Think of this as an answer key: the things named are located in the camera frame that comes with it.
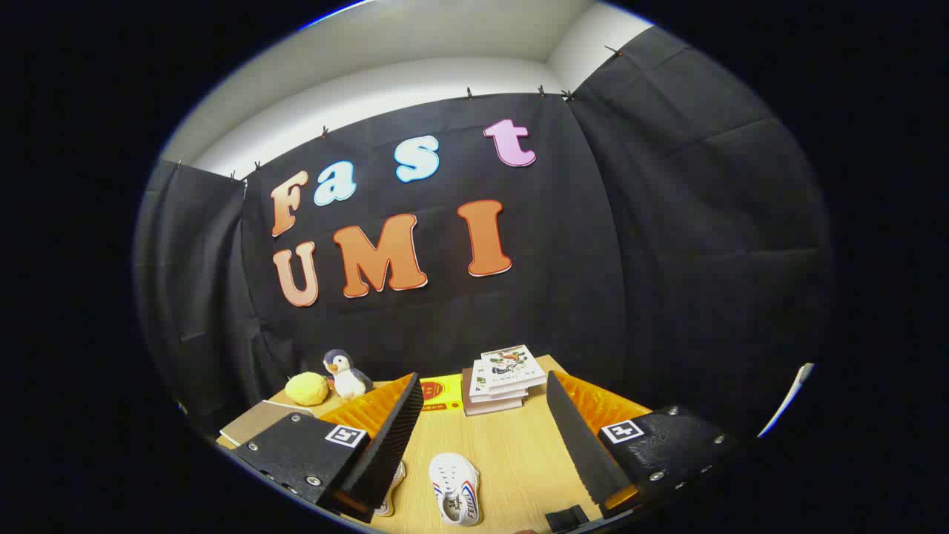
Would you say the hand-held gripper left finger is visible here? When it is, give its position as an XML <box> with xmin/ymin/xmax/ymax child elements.
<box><xmin>230</xmin><ymin>372</ymin><xmax>426</xmax><ymax>524</ymax></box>

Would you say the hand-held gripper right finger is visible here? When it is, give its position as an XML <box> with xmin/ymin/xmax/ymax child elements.
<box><xmin>546</xmin><ymin>370</ymin><xmax>744</xmax><ymax>520</ymax></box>

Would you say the white canvas shoe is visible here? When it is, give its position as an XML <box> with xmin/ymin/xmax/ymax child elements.
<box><xmin>429</xmin><ymin>452</ymin><xmax>481</xmax><ymax>527</ymax></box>
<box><xmin>373</xmin><ymin>460</ymin><xmax>407</xmax><ymax>518</ymax></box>

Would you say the beige fabric storage box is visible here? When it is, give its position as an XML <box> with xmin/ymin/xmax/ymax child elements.
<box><xmin>217</xmin><ymin>399</ymin><xmax>318</xmax><ymax>450</ymax></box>

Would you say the yellow book red circle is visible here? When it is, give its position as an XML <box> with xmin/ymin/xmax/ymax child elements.
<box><xmin>417</xmin><ymin>373</ymin><xmax>466</xmax><ymax>413</ymax></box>

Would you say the penguin plush toy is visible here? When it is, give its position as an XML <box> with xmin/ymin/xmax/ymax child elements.
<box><xmin>323</xmin><ymin>349</ymin><xmax>374</xmax><ymax>401</ymax></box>

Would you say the brown cover book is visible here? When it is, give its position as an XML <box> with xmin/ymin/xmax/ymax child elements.
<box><xmin>463</xmin><ymin>367</ymin><xmax>529</xmax><ymax>417</ymax></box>

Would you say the yellow round plush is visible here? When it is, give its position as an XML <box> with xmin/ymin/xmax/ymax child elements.
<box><xmin>285</xmin><ymin>372</ymin><xmax>330</xmax><ymax>406</ymax></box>

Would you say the white illustrated cover book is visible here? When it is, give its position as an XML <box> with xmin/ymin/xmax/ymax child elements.
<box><xmin>480</xmin><ymin>345</ymin><xmax>548</xmax><ymax>391</ymax></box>

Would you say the black backdrop cloth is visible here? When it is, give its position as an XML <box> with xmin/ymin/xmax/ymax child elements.
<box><xmin>133</xmin><ymin>26</ymin><xmax>835</xmax><ymax>446</ymax></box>

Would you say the row of black cloth clips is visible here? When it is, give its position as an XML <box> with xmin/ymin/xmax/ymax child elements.
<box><xmin>174</xmin><ymin>44</ymin><xmax>625</xmax><ymax>183</ymax></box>

